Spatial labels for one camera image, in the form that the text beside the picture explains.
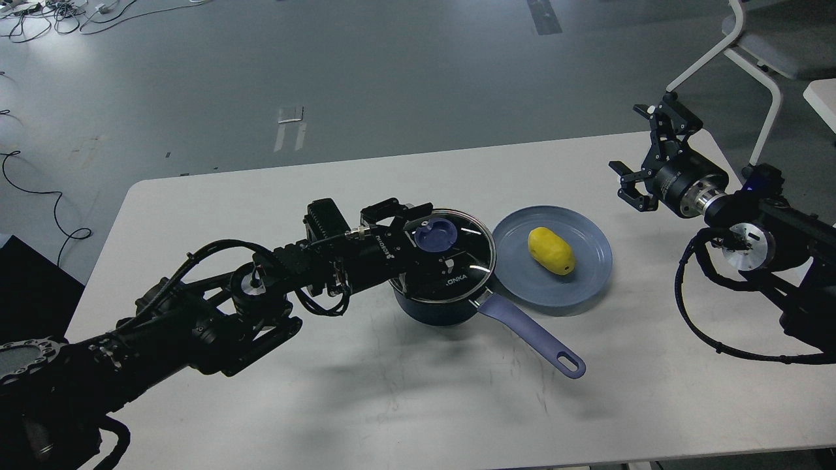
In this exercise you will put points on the white table corner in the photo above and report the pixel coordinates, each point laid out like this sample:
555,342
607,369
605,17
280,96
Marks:
820,95

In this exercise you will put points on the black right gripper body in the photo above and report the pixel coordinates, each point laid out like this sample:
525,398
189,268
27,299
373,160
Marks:
682,179

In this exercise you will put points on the white office chair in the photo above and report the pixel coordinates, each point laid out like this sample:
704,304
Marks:
795,39

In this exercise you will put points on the dark blue saucepan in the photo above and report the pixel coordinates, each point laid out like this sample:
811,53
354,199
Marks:
494,305

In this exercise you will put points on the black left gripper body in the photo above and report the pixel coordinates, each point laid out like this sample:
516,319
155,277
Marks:
372,255

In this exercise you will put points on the black box at left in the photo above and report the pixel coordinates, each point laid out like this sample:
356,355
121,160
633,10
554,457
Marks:
38,299

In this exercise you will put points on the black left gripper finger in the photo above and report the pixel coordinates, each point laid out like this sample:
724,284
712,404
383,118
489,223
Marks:
450,278
391,208

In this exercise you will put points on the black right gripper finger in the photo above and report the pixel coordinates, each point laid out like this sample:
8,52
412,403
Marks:
672,124
628,191

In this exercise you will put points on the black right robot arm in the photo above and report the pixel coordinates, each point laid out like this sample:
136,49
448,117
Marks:
753,240

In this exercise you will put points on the glass pot lid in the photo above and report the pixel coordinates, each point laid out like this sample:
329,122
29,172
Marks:
448,231

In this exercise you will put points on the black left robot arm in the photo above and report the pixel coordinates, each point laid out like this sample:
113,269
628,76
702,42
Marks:
226,307

